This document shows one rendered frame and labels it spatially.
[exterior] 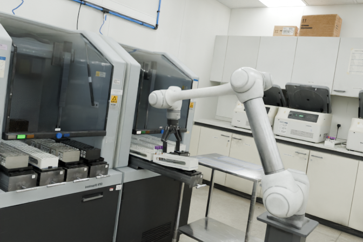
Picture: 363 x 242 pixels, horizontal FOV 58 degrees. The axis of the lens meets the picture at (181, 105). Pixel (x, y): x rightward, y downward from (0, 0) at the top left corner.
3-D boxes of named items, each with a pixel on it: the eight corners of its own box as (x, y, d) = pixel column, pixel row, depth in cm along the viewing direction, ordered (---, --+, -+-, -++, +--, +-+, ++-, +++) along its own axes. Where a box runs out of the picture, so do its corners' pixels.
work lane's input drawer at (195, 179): (112, 160, 233) (114, 148, 233) (126, 159, 245) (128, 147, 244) (195, 190, 190) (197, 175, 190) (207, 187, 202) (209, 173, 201)
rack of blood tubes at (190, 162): (152, 163, 214) (153, 154, 214) (162, 161, 222) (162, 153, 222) (189, 170, 196) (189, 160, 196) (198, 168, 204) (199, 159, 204)
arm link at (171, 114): (183, 111, 212) (182, 119, 212) (172, 109, 218) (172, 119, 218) (174, 110, 205) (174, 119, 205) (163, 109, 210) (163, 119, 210)
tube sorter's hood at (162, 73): (88, 121, 251) (98, 40, 247) (142, 121, 300) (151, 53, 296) (135, 134, 220) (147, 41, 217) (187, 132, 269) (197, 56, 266)
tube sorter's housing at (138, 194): (27, 224, 274) (50, 33, 266) (105, 204, 342) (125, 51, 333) (111, 282, 211) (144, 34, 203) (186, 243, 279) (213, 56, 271)
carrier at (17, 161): (26, 166, 164) (27, 154, 164) (28, 166, 163) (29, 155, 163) (2, 168, 155) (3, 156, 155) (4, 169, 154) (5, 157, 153)
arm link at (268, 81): (243, 75, 192) (235, 73, 181) (274, 68, 183) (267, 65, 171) (247, 97, 191) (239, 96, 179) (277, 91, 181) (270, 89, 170)
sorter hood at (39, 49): (-39, 121, 181) (-27, 7, 178) (58, 121, 230) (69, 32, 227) (5, 140, 151) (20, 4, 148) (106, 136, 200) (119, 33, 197)
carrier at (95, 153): (98, 158, 201) (99, 148, 201) (100, 158, 200) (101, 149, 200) (82, 159, 192) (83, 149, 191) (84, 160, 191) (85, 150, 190)
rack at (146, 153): (119, 152, 233) (120, 143, 232) (129, 151, 241) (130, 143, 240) (149, 162, 215) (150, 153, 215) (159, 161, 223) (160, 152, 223)
